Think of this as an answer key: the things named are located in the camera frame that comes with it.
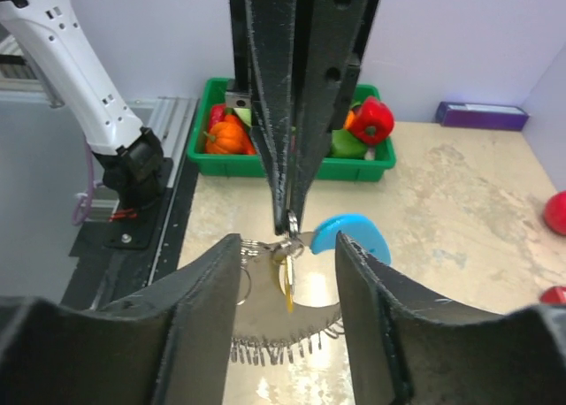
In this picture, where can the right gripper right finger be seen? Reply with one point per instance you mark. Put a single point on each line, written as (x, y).
(410, 345)

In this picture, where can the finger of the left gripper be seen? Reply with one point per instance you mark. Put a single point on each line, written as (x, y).
(271, 26)
(333, 29)

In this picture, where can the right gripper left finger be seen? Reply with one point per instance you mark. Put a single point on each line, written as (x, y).
(168, 343)

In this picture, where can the blue grey keyring with rings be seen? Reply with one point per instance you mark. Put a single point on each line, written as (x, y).
(264, 332)

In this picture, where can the small yellow key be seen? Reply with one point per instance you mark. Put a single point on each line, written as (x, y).
(282, 268)

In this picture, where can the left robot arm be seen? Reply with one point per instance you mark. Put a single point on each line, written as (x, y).
(296, 65)

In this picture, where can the orange fruit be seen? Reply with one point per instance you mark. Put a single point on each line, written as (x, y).
(351, 117)

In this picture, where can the green cabbage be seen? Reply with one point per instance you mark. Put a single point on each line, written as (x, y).
(244, 114)

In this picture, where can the red bell pepper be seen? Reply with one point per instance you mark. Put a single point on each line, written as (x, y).
(373, 122)

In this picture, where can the green bell pepper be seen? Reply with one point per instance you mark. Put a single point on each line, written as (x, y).
(346, 145)

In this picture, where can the orange pumpkin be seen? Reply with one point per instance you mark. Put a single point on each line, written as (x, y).
(228, 137)

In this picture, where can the red rectangular box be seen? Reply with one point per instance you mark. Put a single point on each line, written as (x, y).
(554, 295)

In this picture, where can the purple box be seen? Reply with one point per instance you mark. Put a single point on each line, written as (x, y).
(481, 116)

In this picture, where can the red tomato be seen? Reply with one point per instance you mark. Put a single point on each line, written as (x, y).
(554, 213)

